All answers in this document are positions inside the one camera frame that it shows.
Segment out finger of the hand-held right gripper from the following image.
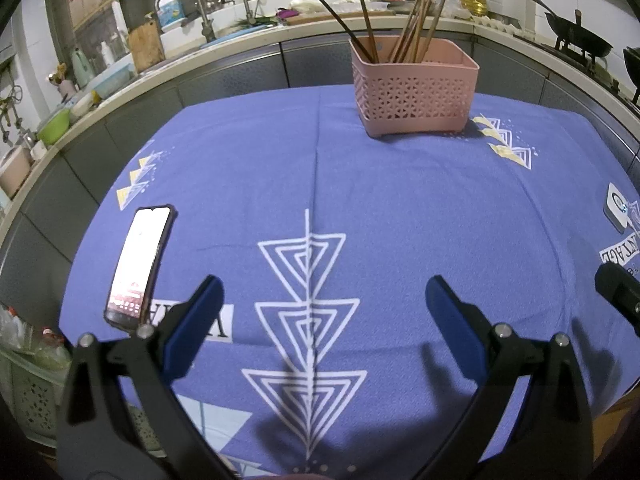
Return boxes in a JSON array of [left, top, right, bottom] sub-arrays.
[[595, 262, 640, 338]]

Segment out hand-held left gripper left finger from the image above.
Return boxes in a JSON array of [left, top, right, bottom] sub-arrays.
[[55, 275, 236, 480]]

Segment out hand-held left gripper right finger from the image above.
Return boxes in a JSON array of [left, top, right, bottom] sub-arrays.
[[415, 275, 596, 480]]

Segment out pink plastic utensil basket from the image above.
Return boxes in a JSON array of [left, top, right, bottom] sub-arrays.
[[350, 37, 480, 138]]

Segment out bundle of brown chopsticks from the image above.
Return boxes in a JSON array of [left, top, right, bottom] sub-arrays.
[[390, 0, 449, 63]]

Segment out black smartphone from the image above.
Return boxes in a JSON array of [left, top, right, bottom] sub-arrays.
[[104, 204, 177, 332]]

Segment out white square device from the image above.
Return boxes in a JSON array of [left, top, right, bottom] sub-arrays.
[[604, 182, 640, 233]]

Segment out blue patterned tablecloth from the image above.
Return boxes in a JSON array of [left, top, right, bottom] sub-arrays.
[[59, 85, 640, 480]]

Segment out pale green plastic basket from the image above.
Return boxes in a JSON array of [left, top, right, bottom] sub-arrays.
[[0, 350, 66, 446]]

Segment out black pan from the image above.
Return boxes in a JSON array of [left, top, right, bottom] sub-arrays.
[[622, 46, 640, 106]]

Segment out pink container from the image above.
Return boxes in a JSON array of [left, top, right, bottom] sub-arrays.
[[0, 147, 33, 198]]

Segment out gas stove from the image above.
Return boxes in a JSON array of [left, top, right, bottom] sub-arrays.
[[530, 35, 640, 106]]

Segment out green bowl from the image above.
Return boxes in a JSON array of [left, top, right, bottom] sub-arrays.
[[36, 109, 72, 145]]

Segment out grey kitchen counter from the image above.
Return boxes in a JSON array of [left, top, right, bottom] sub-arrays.
[[0, 5, 640, 281]]

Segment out black wok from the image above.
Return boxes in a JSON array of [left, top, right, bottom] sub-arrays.
[[515, 0, 615, 58]]

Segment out light blue basin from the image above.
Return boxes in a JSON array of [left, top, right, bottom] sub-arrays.
[[91, 62, 135, 98]]

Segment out green bottle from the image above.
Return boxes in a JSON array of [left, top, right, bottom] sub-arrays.
[[70, 47, 91, 88]]

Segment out upright wooden cutting board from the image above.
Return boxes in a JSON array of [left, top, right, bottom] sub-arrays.
[[127, 22, 166, 73]]

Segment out white egg carton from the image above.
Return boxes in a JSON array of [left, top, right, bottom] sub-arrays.
[[472, 12, 531, 36]]

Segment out steel kitchen faucet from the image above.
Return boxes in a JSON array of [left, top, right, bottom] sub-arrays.
[[207, 0, 258, 26], [154, 0, 217, 43]]

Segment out brown wooden chopstick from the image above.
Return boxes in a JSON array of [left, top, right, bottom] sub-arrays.
[[354, 0, 378, 62]]

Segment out blue white package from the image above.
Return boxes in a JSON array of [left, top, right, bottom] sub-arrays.
[[157, 0, 185, 28]]

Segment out flat wooden cutting board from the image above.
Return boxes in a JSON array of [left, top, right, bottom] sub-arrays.
[[285, 7, 411, 26]]

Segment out dark long chopstick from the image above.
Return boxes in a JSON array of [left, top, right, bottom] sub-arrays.
[[304, 0, 373, 61]]

